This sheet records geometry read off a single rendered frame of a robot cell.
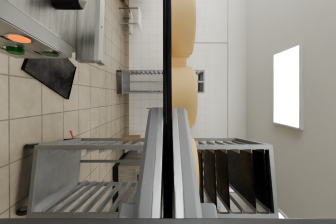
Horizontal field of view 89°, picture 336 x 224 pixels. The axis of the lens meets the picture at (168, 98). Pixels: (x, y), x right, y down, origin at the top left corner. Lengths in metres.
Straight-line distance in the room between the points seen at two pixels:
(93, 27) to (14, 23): 0.20
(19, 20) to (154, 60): 4.06
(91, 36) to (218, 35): 4.30
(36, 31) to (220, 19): 4.61
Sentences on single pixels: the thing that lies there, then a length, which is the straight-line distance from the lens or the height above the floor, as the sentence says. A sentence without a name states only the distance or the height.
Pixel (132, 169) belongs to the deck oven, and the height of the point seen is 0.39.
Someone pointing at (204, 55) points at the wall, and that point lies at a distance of 4.47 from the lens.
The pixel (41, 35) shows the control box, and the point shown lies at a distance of 0.42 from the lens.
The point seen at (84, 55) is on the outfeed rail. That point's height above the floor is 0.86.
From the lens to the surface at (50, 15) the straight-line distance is 0.45.
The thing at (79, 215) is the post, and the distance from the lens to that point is 1.52.
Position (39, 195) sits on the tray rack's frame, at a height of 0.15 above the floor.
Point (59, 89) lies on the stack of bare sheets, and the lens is 1.97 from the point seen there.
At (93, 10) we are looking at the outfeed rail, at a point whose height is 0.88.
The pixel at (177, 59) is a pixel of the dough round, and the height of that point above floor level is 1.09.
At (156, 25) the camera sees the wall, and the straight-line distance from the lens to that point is 4.62.
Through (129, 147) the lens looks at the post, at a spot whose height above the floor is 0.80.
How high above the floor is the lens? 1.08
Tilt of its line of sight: level
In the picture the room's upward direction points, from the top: 90 degrees clockwise
